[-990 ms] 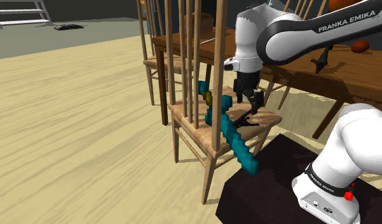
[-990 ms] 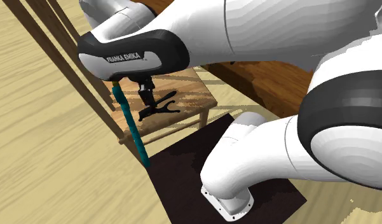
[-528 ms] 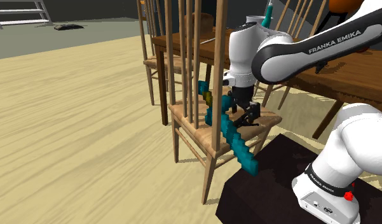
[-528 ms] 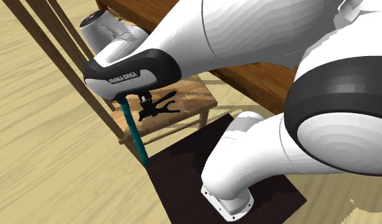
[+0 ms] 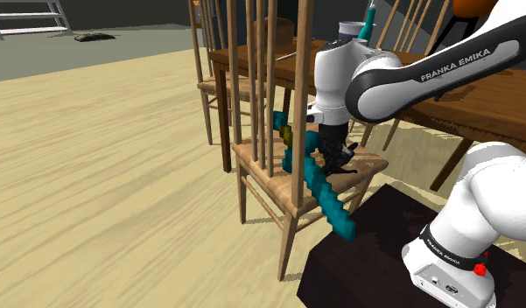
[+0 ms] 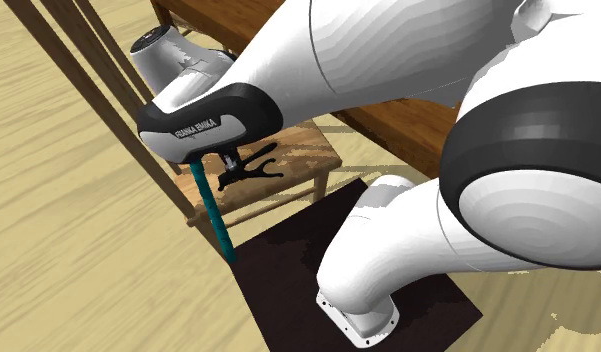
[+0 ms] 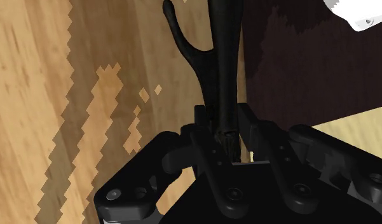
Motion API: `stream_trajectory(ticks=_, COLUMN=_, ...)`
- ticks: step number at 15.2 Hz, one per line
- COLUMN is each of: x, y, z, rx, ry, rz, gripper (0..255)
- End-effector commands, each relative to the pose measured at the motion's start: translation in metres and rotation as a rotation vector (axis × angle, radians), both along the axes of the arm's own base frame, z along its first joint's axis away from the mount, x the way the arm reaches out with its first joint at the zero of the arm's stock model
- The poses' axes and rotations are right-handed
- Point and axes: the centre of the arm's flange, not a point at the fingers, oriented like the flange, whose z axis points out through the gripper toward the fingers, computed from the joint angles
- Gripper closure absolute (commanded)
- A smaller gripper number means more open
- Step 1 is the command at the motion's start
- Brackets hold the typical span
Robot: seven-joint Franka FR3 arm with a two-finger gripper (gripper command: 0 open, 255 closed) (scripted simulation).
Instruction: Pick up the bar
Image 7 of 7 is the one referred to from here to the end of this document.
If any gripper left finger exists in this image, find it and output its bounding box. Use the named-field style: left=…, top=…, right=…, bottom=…
left=93, top=104, right=251, bottom=223

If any black forked tool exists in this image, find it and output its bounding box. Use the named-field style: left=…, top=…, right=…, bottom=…
left=161, top=0, right=245, bottom=164

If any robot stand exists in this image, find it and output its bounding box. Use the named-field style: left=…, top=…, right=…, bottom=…
left=240, top=0, right=382, bottom=131

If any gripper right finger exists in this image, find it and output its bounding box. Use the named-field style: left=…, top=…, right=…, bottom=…
left=236, top=103, right=382, bottom=216

